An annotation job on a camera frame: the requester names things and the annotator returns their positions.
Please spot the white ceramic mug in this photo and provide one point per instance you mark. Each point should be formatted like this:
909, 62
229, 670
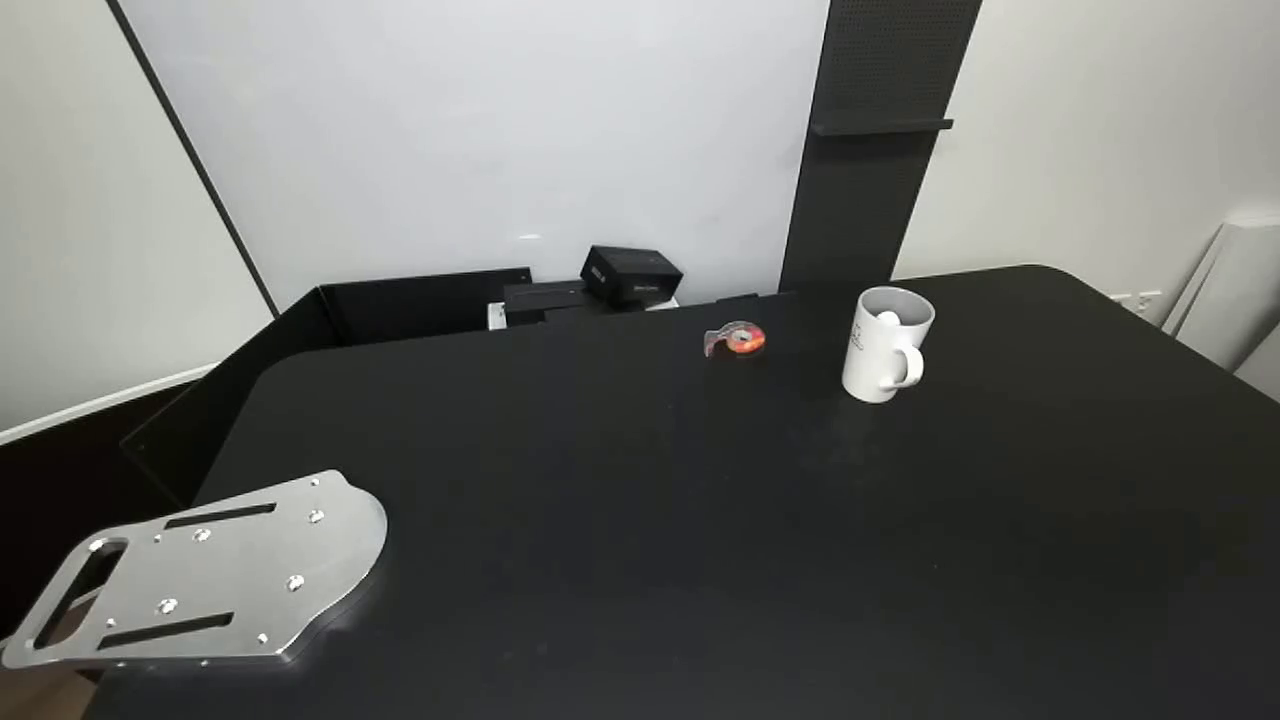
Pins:
885, 358

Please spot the orange tape dispenser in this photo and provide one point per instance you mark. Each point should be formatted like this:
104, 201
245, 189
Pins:
740, 337

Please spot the black vertical pillar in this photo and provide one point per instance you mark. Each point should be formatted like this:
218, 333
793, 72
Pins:
876, 109

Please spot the white whiteboard panel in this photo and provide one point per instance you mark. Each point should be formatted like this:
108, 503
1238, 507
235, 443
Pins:
412, 136

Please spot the small black box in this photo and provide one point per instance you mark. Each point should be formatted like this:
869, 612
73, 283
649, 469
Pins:
630, 279

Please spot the silver metal mounting plate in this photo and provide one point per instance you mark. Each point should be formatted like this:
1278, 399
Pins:
238, 578

